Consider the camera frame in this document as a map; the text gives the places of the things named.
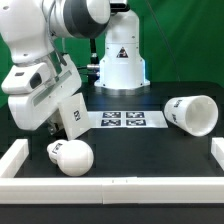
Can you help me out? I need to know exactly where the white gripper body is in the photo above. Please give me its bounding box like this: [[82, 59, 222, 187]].
[[8, 54, 81, 130]]

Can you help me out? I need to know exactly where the white lamp bulb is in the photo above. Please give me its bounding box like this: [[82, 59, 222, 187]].
[[47, 140, 94, 176]]

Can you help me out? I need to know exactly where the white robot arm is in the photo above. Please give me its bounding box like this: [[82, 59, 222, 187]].
[[0, 0, 150, 130]]

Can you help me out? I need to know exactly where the white left fence bar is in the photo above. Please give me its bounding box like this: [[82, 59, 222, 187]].
[[0, 139, 29, 178]]

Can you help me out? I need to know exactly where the white fence bar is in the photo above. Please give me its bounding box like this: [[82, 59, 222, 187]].
[[0, 177, 224, 204], [211, 137, 224, 171], [0, 139, 29, 178]]

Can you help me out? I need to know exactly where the white marker sheet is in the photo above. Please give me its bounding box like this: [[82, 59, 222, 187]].
[[88, 111, 168, 128]]

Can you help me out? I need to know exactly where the white front fence bar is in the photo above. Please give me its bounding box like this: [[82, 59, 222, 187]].
[[0, 177, 224, 204]]

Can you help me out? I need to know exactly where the white right fence bar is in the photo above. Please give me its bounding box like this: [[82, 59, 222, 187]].
[[211, 137, 224, 171]]

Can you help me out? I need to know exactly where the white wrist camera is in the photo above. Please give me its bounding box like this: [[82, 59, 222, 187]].
[[1, 62, 50, 94]]

